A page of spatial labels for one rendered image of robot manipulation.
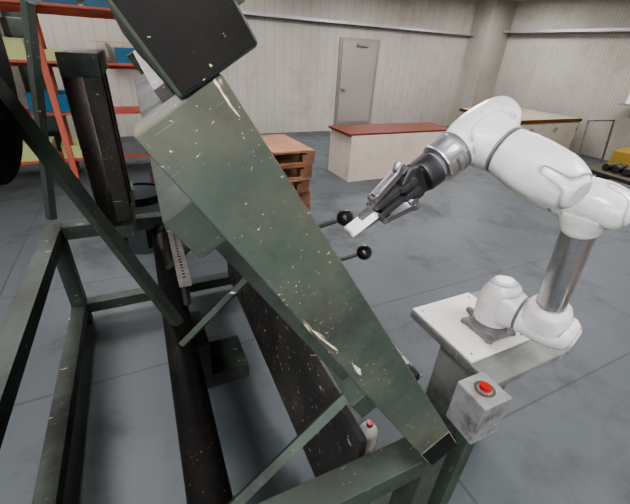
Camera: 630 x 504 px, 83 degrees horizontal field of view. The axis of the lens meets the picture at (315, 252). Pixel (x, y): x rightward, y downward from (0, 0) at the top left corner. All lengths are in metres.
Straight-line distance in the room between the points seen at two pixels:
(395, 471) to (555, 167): 0.92
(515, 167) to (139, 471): 2.07
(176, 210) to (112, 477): 1.89
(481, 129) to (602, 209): 0.58
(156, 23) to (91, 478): 2.13
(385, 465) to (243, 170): 1.02
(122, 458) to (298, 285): 1.88
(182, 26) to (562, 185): 0.65
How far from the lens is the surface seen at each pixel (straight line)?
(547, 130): 9.91
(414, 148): 6.61
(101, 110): 1.99
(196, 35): 0.41
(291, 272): 0.52
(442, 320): 1.85
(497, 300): 1.73
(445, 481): 1.71
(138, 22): 0.40
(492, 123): 0.84
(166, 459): 2.24
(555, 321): 1.66
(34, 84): 2.60
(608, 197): 1.31
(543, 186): 0.78
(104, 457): 2.35
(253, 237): 0.47
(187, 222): 0.51
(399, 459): 1.28
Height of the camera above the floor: 1.86
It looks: 30 degrees down
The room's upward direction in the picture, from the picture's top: 3 degrees clockwise
